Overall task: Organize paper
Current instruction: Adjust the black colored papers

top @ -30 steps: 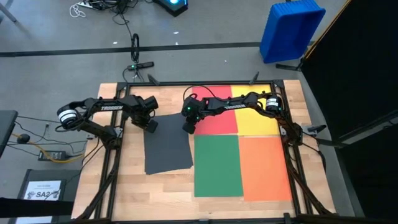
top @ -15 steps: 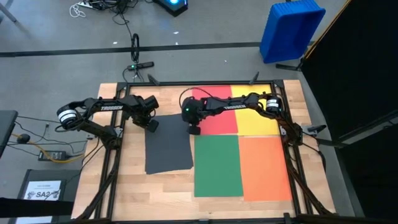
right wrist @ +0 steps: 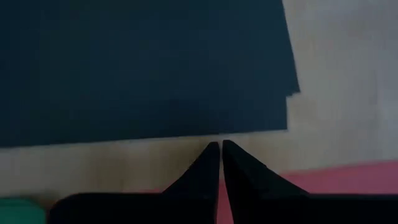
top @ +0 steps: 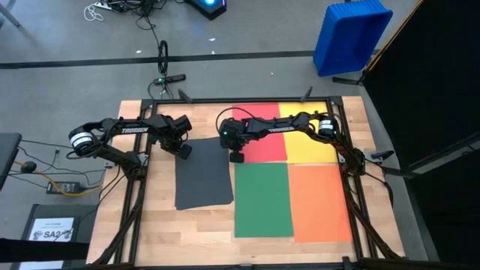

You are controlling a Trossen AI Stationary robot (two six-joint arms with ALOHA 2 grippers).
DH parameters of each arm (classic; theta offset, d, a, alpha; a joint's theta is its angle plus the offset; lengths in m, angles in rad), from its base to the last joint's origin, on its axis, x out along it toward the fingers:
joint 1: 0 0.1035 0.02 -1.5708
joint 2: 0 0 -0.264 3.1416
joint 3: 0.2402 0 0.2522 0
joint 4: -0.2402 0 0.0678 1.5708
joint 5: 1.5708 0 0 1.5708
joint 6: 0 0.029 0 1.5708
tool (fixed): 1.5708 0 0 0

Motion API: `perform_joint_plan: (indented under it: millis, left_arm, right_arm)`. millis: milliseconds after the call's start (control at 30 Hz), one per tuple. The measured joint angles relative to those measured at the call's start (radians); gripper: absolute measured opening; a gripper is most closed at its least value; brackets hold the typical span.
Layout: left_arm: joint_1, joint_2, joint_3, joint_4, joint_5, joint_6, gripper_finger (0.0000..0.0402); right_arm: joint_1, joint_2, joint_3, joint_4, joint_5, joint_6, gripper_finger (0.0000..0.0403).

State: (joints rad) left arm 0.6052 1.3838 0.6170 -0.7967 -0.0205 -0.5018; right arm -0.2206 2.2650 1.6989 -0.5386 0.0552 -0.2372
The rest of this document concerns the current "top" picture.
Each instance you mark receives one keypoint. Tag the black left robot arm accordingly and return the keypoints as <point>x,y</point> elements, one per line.
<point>127,131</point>

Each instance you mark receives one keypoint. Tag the red paper sheet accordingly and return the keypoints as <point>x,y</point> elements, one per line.
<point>266,150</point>

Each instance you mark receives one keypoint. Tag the grey bracket plate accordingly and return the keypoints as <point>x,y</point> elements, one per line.
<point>108,164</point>
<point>341,156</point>

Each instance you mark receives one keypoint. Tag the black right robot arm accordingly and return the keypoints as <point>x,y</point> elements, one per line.
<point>288,127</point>

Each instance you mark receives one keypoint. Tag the black box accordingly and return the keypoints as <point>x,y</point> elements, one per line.
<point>86,221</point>

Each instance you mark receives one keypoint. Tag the orange paper sheet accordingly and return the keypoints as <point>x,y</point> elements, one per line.
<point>318,204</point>

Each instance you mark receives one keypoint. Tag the grey metal beam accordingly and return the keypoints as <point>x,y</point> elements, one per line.
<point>442,158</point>

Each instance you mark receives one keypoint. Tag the black plug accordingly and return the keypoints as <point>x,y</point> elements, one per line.
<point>28,167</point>

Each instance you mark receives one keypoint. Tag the black clamp bracket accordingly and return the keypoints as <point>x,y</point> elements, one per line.
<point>380,154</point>

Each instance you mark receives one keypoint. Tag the white SA2 label sheet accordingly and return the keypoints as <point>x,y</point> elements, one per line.
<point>48,227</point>

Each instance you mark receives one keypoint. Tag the black panel foot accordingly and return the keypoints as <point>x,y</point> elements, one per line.
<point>347,80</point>

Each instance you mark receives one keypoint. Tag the black divider panel yellow edge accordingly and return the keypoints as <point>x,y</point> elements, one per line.
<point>431,75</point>

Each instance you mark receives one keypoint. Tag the grey metal leg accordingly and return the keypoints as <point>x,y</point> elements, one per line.
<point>9,15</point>

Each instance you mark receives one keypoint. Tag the black aluminium table frame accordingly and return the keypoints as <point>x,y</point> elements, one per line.
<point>206,100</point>

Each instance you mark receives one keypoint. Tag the black camera bar green light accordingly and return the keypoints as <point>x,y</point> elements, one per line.
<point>170,78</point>

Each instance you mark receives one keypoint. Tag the black power adapter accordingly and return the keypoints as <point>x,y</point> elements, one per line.
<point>63,187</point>

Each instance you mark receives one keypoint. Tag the black computer blue light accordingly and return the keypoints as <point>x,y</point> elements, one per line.
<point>210,11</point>

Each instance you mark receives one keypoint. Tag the white power strip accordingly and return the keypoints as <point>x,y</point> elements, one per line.
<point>102,5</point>

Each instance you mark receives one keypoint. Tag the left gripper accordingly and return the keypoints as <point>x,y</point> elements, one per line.
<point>170,131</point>

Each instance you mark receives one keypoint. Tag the yellow paper sheet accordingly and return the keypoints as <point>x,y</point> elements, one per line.
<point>309,148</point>

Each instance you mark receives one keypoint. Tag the large blue plastic bin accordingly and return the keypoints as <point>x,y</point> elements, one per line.
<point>348,37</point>

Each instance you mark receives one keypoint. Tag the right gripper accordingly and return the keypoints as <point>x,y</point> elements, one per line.
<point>238,133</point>

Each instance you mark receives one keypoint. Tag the green paper sheet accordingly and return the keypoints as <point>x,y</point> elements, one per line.
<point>262,202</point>

